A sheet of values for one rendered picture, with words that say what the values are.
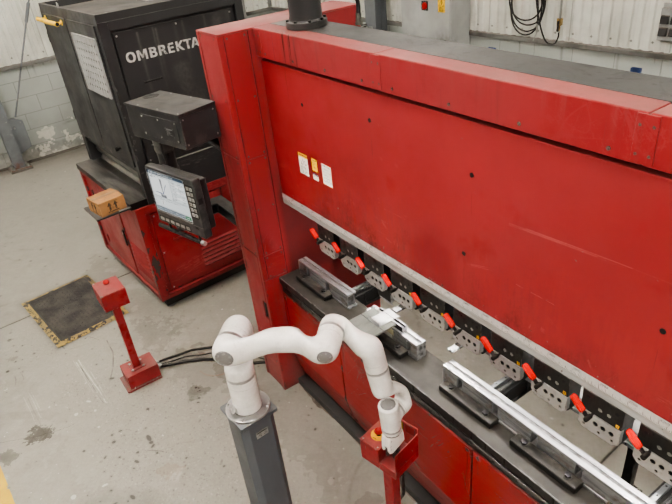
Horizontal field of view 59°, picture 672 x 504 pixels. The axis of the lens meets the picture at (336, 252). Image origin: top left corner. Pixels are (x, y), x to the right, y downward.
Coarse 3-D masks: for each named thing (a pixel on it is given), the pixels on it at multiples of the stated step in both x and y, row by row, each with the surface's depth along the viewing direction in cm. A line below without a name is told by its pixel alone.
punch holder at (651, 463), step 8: (640, 424) 183; (640, 432) 184; (648, 432) 182; (656, 432) 179; (640, 440) 186; (648, 440) 183; (656, 440) 180; (664, 440) 178; (648, 448) 184; (656, 448) 182; (664, 448) 179; (656, 456) 182; (664, 456) 180; (640, 464) 189; (648, 464) 186; (656, 464) 184; (664, 464) 181; (656, 472) 185; (664, 472) 182; (664, 480) 183
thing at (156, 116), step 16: (144, 96) 332; (160, 96) 329; (176, 96) 326; (128, 112) 329; (144, 112) 318; (160, 112) 306; (176, 112) 301; (192, 112) 304; (208, 112) 311; (144, 128) 324; (160, 128) 313; (176, 128) 303; (192, 128) 306; (208, 128) 314; (160, 144) 339; (176, 144) 311; (192, 144) 309; (160, 160) 348; (176, 160) 354
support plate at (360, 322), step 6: (366, 312) 300; (372, 312) 299; (378, 312) 299; (354, 318) 296; (360, 318) 296; (354, 324) 292; (360, 324) 292; (366, 324) 291; (372, 324) 291; (390, 324) 290; (366, 330) 287; (372, 330) 287; (378, 330) 286; (384, 330) 286
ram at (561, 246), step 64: (320, 128) 275; (384, 128) 234; (448, 128) 205; (320, 192) 298; (384, 192) 251; (448, 192) 217; (512, 192) 191; (576, 192) 171; (640, 192) 154; (448, 256) 231; (512, 256) 202; (576, 256) 180; (640, 256) 161; (512, 320) 215; (576, 320) 189; (640, 320) 169; (640, 384) 178
